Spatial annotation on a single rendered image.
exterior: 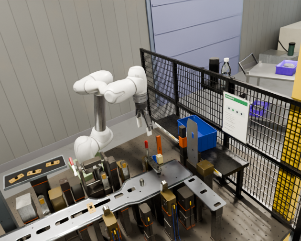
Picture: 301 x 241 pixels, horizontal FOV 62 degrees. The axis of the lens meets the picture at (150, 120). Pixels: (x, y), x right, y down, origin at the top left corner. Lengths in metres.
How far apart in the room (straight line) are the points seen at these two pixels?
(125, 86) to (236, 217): 1.14
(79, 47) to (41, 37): 0.53
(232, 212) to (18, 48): 3.11
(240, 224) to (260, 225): 0.12
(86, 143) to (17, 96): 1.85
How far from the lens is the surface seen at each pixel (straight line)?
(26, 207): 1.64
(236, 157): 1.81
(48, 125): 4.06
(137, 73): 1.42
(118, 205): 1.57
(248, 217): 1.89
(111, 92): 1.32
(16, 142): 4.05
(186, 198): 1.58
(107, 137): 2.30
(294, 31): 7.22
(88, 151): 2.21
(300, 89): 1.42
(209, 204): 1.52
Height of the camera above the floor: 2.12
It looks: 28 degrees down
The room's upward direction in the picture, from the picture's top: 7 degrees counter-clockwise
